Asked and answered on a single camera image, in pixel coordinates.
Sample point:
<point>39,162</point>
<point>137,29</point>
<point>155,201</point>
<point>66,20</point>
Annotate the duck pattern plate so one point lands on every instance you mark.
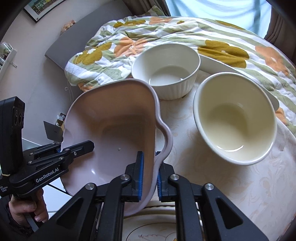
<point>152,223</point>

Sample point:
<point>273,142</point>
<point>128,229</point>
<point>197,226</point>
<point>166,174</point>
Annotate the framed city picture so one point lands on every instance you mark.
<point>39,8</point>

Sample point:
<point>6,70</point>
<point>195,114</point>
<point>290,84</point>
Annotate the left brown curtain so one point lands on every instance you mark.
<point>138,7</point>

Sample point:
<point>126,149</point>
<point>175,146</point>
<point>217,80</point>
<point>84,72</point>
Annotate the floral striped quilt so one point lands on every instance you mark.
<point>108,56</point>

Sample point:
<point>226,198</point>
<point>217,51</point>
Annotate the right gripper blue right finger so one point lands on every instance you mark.
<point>166,192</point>

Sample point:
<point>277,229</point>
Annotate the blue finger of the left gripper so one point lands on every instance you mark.
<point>73,151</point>
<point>42,151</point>

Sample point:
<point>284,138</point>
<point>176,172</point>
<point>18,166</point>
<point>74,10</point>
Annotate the white tray rail left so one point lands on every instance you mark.
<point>212,66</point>

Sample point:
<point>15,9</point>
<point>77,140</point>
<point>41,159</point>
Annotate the right brown curtain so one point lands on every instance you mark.
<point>280,34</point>

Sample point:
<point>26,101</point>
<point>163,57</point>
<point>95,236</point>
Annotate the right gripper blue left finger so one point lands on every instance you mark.
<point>133,191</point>

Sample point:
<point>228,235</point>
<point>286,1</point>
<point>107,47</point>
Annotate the brown curtain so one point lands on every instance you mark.
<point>280,34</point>
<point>138,7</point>

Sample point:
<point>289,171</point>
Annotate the white ribbed bowl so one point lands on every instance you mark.
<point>170,69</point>

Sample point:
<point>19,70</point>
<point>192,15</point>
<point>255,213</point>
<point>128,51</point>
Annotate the person's left hand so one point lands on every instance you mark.
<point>19,208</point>

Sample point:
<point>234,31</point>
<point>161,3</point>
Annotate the white floral tablecloth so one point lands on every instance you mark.
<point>265,192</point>

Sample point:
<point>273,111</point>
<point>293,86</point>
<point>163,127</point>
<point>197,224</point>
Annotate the cream round bowl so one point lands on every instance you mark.
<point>235,118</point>

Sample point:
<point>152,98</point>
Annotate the pink square baking dish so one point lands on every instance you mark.
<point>120,118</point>

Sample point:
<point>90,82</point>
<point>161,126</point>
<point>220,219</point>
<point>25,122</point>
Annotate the small plush toy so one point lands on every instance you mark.
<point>67,26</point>

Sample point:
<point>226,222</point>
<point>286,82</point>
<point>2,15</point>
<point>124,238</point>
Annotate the light blue cloth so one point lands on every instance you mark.
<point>251,15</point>

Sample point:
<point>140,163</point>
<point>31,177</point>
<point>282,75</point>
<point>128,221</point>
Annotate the grey headboard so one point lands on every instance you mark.
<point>74,39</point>

